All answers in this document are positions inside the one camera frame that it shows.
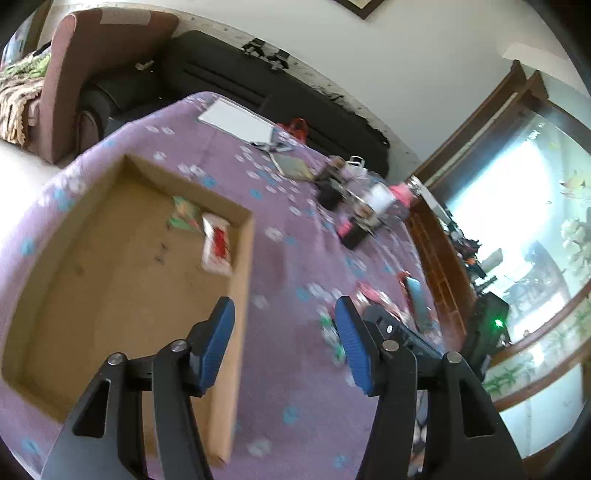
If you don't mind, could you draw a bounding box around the white paper sheet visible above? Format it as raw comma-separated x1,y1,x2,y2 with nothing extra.
198,99,275,144

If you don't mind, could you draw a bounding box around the black sofa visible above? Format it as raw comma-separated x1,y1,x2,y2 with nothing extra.
81,30,391,178

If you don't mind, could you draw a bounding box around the black cylinder holder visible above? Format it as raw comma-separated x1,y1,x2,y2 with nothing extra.
339,222,371,251

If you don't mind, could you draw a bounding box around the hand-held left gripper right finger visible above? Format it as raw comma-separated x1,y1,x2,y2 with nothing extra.
335,295,527,480

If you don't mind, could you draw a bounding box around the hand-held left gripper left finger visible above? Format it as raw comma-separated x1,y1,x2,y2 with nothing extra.
41,296,236,480

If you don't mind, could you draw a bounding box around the white red snack packet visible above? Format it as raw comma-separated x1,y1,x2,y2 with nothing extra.
201,213,233,277

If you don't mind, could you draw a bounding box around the wooden cabinet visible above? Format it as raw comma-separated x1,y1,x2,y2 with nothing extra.
406,185,509,342

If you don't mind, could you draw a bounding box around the white mug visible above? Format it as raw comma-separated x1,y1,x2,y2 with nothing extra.
365,182,397,217

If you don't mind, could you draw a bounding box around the pink water bottle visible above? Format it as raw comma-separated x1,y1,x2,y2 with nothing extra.
388,176,423,207

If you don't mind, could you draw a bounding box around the dark picture frame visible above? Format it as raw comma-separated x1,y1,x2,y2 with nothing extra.
332,0,386,20

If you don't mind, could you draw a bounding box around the shallow cardboard box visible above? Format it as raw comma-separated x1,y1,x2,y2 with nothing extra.
0,154,256,464

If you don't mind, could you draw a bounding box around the smartphone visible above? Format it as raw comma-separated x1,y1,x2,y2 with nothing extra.
399,272,433,334

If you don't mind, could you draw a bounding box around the black device on cabinet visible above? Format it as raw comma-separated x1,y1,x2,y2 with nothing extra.
450,222,483,265

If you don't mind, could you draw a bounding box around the patterned blanket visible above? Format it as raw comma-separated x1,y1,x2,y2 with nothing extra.
0,48,51,144

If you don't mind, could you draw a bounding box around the maroon armchair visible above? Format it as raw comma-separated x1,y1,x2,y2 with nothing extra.
25,8,180,164

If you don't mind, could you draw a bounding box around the purple floral tablecloth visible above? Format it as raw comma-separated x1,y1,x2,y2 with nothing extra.
0,91,467,480

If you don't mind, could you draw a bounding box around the olive notebook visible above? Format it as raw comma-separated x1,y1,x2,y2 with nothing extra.
270,152,317,181

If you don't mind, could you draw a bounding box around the green snack packet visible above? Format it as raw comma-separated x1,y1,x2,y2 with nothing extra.
167,196,206,232

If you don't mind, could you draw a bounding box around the black round container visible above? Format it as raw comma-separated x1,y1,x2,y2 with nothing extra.
318,181,343,209

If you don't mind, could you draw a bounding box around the white flat box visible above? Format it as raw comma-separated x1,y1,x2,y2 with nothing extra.
418,189,451,223

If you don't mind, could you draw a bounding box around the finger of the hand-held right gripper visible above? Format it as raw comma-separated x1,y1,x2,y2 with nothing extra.
362,305,444,358

